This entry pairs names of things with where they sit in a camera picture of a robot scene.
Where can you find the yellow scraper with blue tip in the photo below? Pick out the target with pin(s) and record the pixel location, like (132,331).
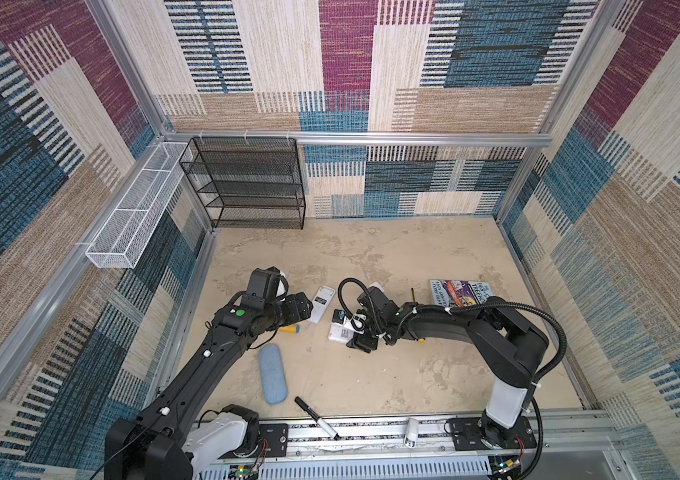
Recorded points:
(295,328)

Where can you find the white wire mesh basket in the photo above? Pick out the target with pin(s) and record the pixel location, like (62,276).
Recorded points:
(121,241)

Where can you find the white air conditioner remote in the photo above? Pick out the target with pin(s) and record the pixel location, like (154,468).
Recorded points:
(342,328)

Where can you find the white cylinder on rail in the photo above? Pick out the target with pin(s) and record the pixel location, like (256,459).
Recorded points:
(411,433)

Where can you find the colourful magazine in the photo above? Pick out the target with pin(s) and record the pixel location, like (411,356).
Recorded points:
(459,293)

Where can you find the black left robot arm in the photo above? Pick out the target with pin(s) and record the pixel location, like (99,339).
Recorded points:
(162,442)

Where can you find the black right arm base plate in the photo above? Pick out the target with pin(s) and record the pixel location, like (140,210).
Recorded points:
(482,433)

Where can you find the black marker pen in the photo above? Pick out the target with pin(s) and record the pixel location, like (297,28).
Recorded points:
(319,420)

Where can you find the black yellow screwdriver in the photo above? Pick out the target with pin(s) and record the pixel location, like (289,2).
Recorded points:
(413,297)

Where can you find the aluminium front rail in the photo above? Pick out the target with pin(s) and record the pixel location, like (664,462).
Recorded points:
(571,443)

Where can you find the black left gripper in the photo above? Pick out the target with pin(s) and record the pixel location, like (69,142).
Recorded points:
(296,306)

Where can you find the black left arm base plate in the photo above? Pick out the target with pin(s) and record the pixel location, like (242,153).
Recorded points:
(270,441)

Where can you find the white remote with red buttons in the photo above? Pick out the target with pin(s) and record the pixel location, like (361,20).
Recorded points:
(320,303)

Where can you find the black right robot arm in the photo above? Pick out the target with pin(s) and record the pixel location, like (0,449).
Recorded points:
(510,344)

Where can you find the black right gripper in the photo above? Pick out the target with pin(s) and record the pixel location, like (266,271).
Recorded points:
(363,343)

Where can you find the black wire mesh shelf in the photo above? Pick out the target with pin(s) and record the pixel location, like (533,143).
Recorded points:
(247,182)

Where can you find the blue grey glasses case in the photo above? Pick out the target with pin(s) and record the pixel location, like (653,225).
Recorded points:
(272,375)

